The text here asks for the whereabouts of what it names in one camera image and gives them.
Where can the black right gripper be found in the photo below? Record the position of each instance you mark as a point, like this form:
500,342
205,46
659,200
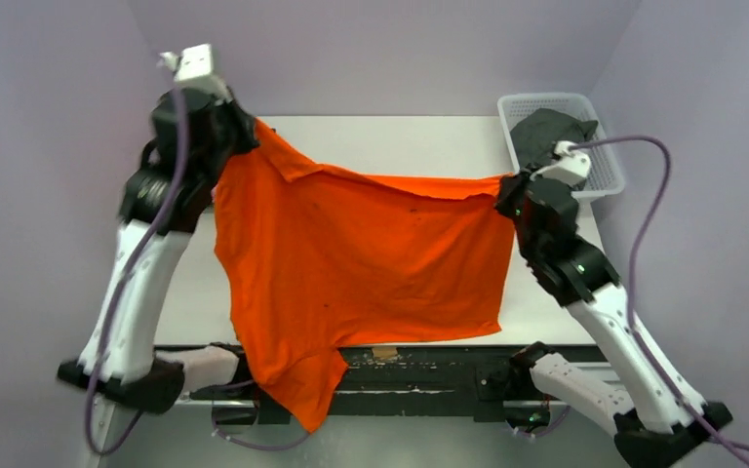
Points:
509,196

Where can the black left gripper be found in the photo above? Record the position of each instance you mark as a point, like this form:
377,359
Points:
247,140

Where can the orange t shirt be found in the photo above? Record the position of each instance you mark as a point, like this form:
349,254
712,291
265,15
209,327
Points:
319,257

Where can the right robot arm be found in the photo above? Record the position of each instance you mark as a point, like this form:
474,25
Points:
655,417

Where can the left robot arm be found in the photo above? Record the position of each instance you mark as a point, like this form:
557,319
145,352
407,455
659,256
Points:
162,203

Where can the white plastic basket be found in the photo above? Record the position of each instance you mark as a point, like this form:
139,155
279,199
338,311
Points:
605,178

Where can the dark grey t shirt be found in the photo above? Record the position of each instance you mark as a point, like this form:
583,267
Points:
534,138

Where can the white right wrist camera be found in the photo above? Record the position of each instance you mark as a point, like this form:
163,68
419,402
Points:
569,165

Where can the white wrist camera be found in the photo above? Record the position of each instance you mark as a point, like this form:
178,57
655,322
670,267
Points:
569,165
194,68

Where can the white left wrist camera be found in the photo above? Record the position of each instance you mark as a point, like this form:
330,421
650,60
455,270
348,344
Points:
194,68

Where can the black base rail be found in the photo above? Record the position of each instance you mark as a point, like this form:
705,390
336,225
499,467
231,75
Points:
450,381

